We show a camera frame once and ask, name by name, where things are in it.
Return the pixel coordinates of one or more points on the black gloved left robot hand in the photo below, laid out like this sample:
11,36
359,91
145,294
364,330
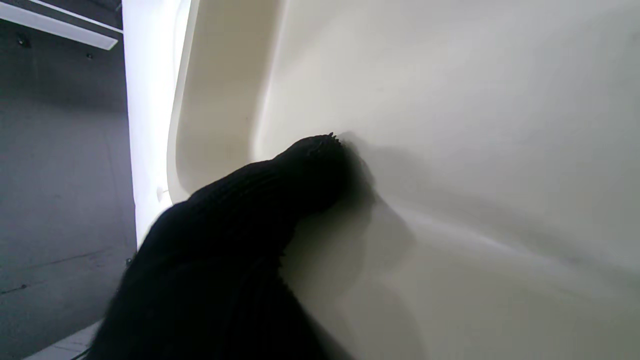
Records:
215,260

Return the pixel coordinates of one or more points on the cream baking tray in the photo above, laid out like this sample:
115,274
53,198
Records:
475,150

